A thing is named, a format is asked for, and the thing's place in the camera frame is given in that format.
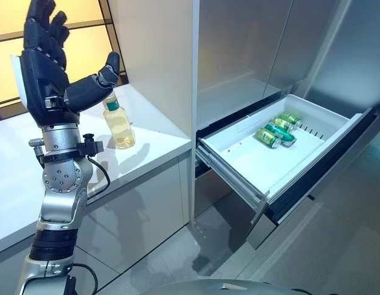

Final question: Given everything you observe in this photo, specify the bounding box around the yellow drink bottle green label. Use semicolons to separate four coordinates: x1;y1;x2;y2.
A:
103;90;136;150

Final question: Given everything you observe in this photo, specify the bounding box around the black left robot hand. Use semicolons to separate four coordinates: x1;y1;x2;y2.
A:
10;0;122;127

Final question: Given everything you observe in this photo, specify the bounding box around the stainless steel fridge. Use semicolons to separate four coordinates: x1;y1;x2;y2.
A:
191;0;380;274

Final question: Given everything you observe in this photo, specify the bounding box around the white counter cabinet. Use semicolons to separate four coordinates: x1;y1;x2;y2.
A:
0;83;193;295

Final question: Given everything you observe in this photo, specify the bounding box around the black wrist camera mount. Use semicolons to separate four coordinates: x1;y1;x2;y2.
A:
79;133;104;158

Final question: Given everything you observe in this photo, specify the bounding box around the white fridge drawer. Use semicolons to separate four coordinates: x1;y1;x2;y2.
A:
195;93;379;226

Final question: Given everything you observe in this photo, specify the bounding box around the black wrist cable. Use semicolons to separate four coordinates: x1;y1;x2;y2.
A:
85;156;111;199

